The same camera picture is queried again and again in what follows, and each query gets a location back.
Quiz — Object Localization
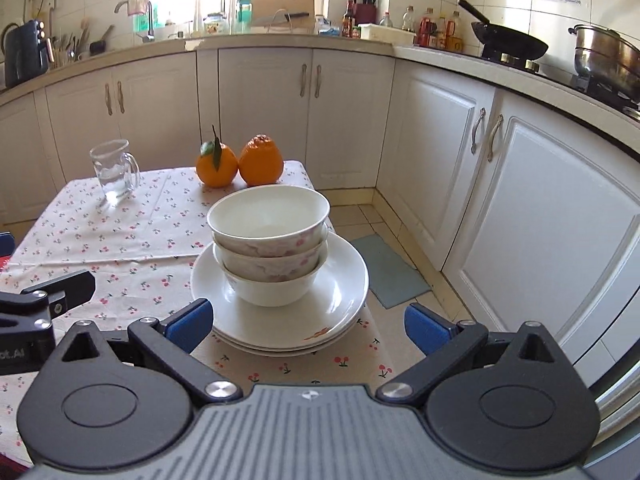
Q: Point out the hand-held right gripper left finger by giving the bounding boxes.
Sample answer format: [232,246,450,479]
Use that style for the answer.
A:
[50,298,243,403]

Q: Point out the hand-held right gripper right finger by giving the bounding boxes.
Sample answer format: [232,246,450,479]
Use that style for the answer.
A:
[376,303,576,403]

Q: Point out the white plate fruit print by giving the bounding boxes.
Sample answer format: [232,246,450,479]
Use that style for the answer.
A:
[190,231,370,346]
[215,320,363,357]
[210,310,368,352]

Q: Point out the white bowl pink floral print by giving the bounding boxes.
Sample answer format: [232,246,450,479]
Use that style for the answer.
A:
[212,232,329,281]
[206,184,331,257]

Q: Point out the grey-blue floor mat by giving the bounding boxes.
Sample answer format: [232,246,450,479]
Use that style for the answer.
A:
[350,233,432,310]

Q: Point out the cherry print tablecloth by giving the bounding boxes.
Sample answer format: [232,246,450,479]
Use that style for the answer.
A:
[0,160,396,461]

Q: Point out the glass mug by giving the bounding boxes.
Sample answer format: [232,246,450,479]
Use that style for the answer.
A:
[89,140,141,207]

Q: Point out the orange with leaf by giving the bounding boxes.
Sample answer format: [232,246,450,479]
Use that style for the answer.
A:
[195,125,239,189]

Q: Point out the white kitchen cabinets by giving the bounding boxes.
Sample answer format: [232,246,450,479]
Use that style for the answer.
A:
[0,47,640,376]

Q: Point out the bumpy orange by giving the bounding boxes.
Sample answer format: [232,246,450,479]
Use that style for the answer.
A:
[238,133,285,187]

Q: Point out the black air fryer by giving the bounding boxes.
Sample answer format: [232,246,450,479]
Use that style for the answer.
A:
[4,20,51,88]

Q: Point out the utensil holder with utensils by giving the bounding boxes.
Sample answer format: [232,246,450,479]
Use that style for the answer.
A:
[52,17,91,63]

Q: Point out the small black pot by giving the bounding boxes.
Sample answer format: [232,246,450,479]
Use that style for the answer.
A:
[89,25,115,56]

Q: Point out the chrome faucet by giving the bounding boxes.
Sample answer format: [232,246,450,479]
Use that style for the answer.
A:
[114,0,157,43]

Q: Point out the gas stove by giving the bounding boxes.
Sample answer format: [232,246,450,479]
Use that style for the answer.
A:
[480,52,640,121]

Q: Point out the kitchen countertop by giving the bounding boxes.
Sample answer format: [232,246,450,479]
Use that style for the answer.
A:
[0,32,640,156]

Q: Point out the white plastic container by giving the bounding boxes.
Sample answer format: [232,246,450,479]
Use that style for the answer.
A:
[358,22,417,45]

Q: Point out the glass jar with lid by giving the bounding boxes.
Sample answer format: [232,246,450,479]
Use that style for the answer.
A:
[203,12,230,36]

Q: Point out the orange oil bottle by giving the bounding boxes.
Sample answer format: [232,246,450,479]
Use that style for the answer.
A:
[446,10,463,52]

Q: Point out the black wok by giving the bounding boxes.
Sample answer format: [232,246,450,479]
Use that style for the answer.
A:
[457,0,549,61]

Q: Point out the red sauce bottle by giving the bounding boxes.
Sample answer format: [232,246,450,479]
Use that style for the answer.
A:
[419,7,435,48]

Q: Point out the dark red knife block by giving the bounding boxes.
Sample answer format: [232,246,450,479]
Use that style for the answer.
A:
[351,0,381,26]

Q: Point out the steel pot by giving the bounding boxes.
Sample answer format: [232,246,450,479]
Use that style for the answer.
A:
[568,23,640,101]

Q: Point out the cardboard sheet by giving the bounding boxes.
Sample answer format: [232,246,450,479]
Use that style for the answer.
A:
[249,0,316,31]

